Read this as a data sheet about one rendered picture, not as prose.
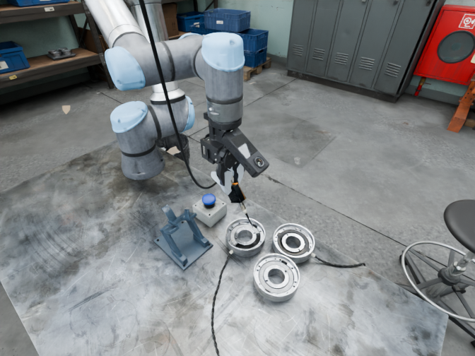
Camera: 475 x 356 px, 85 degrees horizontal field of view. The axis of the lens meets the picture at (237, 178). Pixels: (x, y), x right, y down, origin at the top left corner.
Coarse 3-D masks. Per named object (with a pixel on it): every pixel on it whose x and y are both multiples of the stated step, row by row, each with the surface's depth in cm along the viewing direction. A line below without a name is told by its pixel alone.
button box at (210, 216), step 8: (200, 200) 76; (216, 200) 76; (200, 208) 74; (208, 208) 74; (216, 208) 74; (224, 208) 76; (200, 216) 75; (208, 216) 71; (216, 216) 74; (208, 224) 74
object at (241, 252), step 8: (232, 224) 71; (240, 224) 71; (248, 224) 72; (256, 224) 71; (240, 232) 70; (248, 232) 70; (264, 232) 68; (264, 240) 67; (232, 248) 65; (256, 248) 64; (248, 256) 67
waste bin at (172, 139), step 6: (162, 138) 190; (168, 138) 191; (174, 138) 191; (180, 138) 188; (186, 138) 181; (156, 144) 191; (162, 144) 193; (168, 144) 194; (174, 144) 194; (186, 144) 183; (186, 150) 175; (180, 156) 171; (186, 156) 177
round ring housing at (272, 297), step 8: (264, 256) 62; (272, 256) 63; (280, 256) 63; (256, 264) 61; (288, 264) 62; (256, 272) 60; (264, 272) 60; (272, 272) 62; (280, 272) 62; (296, 272) 60; (256, 280) 58; (264, 280) 59; (296, 280) 59; (256, 288) 59; (264, 288) 58; (280, 288) 58; (296, 288) 56; (264, 296) 57; (272, 296) 55; (280, 296) 55; (288, 296) 56
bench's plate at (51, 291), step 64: (0, 192) 85; (64, 192) 85; (128, 192) 85; (192, 192) 85; (0, 256) 67; (64, 256) 67; (128, 256) 67; (256, 256) 67; (320, 256) 67; (64, 320) 55; (128, 320) 55; (192, 320) 55; (320, 320) 55; (384, 320) 55
